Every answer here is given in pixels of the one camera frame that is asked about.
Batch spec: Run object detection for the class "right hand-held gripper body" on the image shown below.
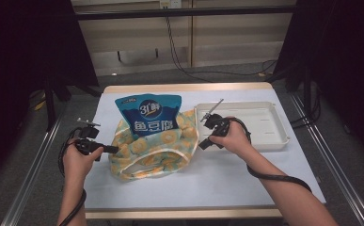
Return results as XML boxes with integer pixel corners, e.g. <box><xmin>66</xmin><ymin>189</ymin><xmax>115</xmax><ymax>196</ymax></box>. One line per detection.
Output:
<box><xmin>200</xmin><ymin>98</ymin><xmax>230</xmax><ymax>137</ymax></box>

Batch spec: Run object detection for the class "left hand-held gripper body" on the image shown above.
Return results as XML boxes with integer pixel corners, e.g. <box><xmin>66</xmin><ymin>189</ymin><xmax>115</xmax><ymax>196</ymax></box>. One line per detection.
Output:
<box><xmin>74</xmin><ymin>118</ymin><xmax>105</xmax><ymax>154</ymax></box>

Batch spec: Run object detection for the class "teal orange-print cloth bag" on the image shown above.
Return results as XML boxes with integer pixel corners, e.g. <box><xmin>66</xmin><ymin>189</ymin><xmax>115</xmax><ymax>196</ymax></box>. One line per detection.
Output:
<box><xmin>108</xmin><ymin>108</ymin><xmax>200</xmax><ymax>182</ymax></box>

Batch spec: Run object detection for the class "blue snack packet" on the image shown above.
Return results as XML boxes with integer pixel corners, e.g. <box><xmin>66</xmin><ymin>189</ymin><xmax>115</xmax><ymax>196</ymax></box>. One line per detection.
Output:
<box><xmin>114</xmin><ymin>93</ymin><xmax>182</xmax><ymax>141</ymax></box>

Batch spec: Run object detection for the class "person's right hand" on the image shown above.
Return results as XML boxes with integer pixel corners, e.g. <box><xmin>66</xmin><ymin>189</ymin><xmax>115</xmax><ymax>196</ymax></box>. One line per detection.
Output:
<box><xmin>208</xmin><ymin>116</ymin><xmax>252</xmax><ymax>158</ymax></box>

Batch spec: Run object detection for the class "person's left hand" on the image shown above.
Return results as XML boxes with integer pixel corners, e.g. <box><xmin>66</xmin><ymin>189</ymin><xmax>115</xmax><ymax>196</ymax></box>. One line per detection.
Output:
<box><xmin>62</xmin><ymin>144</ymin><xmax>104</xmax><ymax>185</ymax></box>

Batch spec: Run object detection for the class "white plastic tray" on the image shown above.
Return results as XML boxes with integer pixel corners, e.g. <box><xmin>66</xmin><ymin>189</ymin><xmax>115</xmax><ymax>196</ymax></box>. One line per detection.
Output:
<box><xmin>193</xmin><ymin>101</ymin><xmax>291</xmax><ymax>153</ymax></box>

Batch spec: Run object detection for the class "white table mat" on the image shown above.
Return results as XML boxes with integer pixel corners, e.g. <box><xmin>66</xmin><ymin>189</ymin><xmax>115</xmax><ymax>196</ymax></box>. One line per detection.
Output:
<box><xmin>84</xmin><ymin>89</ymin><xmax>327</xmax><ymax>210</ymax></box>

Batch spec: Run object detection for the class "black metal stand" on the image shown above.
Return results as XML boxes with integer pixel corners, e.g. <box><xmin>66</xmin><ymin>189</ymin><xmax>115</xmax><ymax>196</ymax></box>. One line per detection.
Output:
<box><xmin>43</xmin><ymin>79</ymin><xmax>57</xmax><ymax>131</ymax></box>

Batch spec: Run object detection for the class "beige wooden cabinet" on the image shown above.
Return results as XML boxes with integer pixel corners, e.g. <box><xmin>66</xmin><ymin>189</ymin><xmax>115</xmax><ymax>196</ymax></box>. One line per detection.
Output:
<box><xmin>71</xmin><ymin>0</ymin><xmax>296</xmax><ymax>76</ymax></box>

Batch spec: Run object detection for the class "dark curtain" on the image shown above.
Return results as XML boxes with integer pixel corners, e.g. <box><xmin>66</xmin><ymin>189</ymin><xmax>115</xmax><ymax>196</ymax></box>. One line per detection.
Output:
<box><xmin>272</xmin><ymin>0</ymin><xmax>364</xmax><ymax>164</ymax></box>
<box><xmin>0</xmin><ymin>0</ymin><xmax>100</xmax><ymax>186</ymax></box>

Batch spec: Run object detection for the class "black horizontal bar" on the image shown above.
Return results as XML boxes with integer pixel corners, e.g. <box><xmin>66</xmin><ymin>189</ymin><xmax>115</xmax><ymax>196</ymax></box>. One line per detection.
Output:
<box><xmin>75</xmin><ymin>5</ymin><xmax>296</xmax><ymax>22</ymax></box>

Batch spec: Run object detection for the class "right hand-held gripper black cable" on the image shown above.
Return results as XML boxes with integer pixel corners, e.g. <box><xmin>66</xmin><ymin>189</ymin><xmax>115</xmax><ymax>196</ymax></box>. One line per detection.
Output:
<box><xmin>229</xmin><ymin>117</ymin><xmax>312</xmax><ymax>193</ymax></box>

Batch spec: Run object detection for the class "thin black floor cable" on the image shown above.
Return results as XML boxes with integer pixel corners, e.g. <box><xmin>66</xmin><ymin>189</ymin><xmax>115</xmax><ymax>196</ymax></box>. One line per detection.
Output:
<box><xmin>165</xmin><ymin>15</ymin><xmax>279</xmax><ymax>83</ymax></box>

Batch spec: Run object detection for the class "white wall socket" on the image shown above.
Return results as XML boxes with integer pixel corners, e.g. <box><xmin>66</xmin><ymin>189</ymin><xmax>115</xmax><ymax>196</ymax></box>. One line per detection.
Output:
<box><xmin>159</xmin><ymin>0</ymin><xmax>182</xmax><ymax>9</ymax></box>

